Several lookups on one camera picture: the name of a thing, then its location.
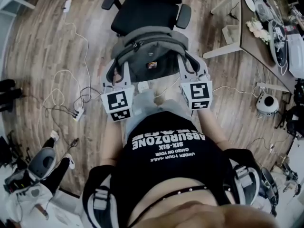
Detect long white floor cable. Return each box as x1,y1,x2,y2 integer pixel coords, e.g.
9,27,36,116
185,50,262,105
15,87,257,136
38,10,103,137

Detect pale flower bouquet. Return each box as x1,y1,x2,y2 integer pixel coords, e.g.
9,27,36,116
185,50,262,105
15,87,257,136
245,17,272,44

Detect person's right forearm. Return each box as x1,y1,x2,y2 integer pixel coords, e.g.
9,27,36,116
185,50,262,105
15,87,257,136
197,108,230,153

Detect wooden desk with white legs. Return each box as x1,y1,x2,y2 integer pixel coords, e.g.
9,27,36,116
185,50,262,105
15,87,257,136
202,0,304,94

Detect person's light jeans legs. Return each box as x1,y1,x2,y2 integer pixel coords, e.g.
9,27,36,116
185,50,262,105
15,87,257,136
125,89,193,150

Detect grey backpack bag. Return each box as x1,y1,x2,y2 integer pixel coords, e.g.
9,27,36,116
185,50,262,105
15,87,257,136
111,26,205,83

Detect black equipment stand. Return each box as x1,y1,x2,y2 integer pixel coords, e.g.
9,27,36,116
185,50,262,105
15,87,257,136
275,78,304,138

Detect person's grey harness strap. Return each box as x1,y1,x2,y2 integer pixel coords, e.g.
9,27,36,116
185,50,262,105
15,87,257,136
92,186,112,211
234,165,255,188

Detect person's left forearm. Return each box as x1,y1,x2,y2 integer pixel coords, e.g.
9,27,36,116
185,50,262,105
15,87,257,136
101,120,127,167

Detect black oval tray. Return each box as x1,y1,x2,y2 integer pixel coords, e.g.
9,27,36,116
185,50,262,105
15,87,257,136
268,20,289,67

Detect thin white cable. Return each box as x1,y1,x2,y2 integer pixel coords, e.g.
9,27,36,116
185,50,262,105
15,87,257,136
212,85,261,98

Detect grey plastic tray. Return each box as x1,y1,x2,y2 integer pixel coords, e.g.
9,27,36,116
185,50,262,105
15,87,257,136
285,33,304,78

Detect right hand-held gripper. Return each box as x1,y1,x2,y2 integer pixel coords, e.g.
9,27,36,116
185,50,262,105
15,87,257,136
177,54,213,111

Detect white power strip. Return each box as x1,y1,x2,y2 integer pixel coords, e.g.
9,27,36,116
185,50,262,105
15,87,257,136
73,106,86,123

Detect black office chair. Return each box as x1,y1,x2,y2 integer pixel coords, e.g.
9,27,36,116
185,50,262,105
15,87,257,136
101,0,192,37

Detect white round plate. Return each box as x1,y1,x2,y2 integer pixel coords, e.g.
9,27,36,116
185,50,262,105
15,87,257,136
244,0,257,13

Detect white round device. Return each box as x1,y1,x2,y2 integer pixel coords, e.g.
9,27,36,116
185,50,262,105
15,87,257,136
256,93,280,115

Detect pair of black shoes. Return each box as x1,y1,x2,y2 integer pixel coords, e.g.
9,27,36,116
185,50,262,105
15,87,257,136
0,79,24,113

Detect person's black printed t-shirt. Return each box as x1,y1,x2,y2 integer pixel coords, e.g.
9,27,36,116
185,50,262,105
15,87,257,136
82,110,262,228

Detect black floor cable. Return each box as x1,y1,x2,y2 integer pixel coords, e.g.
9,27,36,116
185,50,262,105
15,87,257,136
22,86,95,147

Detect white cloth bag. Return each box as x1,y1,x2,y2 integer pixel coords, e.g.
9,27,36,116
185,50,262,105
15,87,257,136
4,170,63,228

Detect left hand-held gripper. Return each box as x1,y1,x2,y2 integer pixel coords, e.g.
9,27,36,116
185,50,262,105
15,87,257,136
100,59,135,123

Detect person's black studded neck strap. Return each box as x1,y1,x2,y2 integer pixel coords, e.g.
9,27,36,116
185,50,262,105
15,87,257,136
127,185,208,228

